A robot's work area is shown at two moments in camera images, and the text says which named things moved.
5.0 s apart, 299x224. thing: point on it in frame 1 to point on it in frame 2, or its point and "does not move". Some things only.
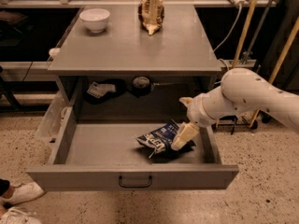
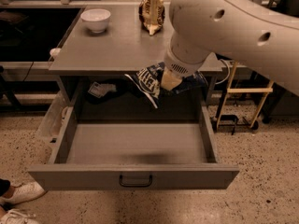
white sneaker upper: (22, 192) does not move
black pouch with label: (98, 91) does not move
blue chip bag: (160, 142) to (148, 80)
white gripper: (196, 111) to (177, 66)
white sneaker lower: (19, 216) does not move
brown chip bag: (151, 12) does not move
